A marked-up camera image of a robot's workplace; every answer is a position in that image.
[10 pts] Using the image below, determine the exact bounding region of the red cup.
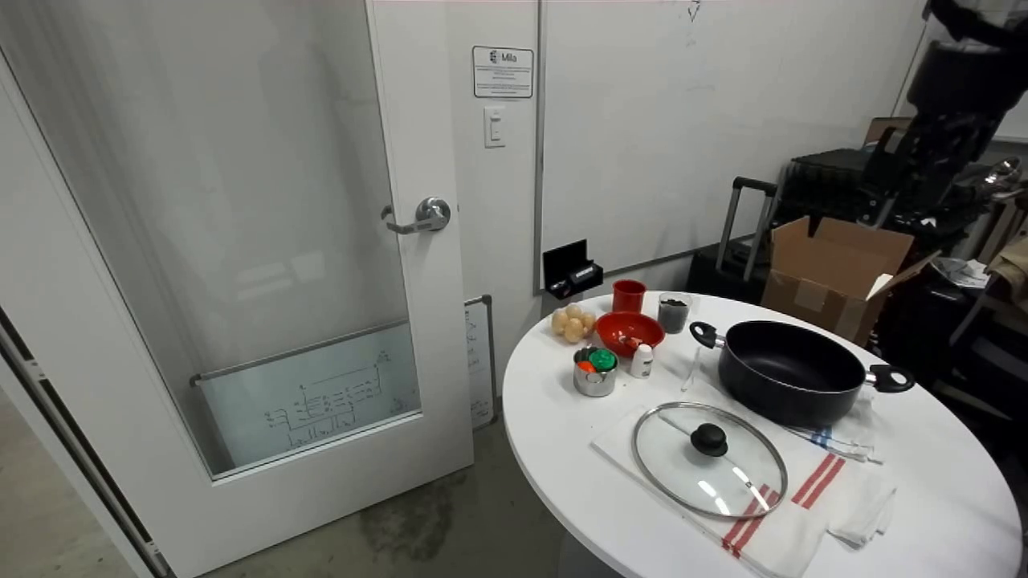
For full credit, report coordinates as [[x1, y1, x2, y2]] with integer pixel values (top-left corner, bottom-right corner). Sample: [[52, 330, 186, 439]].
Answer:
[[610, 275, 648, 317]]

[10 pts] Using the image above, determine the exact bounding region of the pale yellow round food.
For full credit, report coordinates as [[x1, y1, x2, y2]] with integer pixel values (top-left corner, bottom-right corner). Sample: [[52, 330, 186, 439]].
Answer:
[[549, 301, 602, 345]]

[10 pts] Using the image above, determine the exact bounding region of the dark cluttered shelf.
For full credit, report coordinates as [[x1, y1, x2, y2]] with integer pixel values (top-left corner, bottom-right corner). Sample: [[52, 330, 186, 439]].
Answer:
[[870, 157, 1028, 431]]

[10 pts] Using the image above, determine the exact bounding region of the white towel with blue stripes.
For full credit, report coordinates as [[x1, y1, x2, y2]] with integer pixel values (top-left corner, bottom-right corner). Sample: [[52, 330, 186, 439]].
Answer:
[[798, 411, 896, 476]]

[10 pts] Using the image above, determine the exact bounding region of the red bowl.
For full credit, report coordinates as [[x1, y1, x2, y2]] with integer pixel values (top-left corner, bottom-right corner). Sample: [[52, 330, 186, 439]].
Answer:
[[591, 312, 667, 363]]

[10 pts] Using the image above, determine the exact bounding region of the white wall whiteboard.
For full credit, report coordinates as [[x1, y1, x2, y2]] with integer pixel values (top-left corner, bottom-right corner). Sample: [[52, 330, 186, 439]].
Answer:
[[533, 0, 930, 296]]

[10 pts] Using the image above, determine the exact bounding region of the black open case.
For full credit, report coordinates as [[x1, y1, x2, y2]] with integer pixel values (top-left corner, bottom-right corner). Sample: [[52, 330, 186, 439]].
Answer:
[[538, 238, 607, 301]]

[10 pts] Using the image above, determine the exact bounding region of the white light switch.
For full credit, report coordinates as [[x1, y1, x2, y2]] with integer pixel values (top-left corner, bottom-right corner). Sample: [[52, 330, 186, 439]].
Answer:
[[480, 101, 507, 152]]

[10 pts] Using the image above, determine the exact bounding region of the glass lid with black knob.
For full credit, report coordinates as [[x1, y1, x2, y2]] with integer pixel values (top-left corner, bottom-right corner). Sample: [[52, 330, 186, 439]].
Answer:
[[630, 398, 790, 524]]

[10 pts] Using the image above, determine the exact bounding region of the small white shaker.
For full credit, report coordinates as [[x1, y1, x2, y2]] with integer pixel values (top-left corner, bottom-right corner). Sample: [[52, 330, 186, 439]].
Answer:
[[627, 339, 658, 380]]

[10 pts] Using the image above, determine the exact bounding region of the black suitcase with handle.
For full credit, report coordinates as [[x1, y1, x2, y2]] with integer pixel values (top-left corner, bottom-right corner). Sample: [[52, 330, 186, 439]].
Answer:
[[683, 173, 780, 304]]

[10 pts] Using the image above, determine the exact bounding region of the silver door lever handle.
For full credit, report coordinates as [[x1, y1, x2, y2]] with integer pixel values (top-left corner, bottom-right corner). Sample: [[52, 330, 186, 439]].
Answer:
[[379, 196, 453, 238]]

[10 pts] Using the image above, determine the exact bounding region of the brown cardboard box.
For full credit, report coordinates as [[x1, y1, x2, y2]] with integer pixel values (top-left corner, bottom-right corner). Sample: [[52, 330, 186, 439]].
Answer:
[[758, 216, 942, 345]]

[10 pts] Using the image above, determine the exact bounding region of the white door with frosted glass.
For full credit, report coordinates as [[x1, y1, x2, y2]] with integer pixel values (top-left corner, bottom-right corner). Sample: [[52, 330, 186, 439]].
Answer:
[[0, 0, 480, 578]]

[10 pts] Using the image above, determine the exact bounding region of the white wall sign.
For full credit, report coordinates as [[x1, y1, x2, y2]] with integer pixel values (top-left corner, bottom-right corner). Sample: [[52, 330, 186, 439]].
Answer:
[[469, 40, 537, 101]]

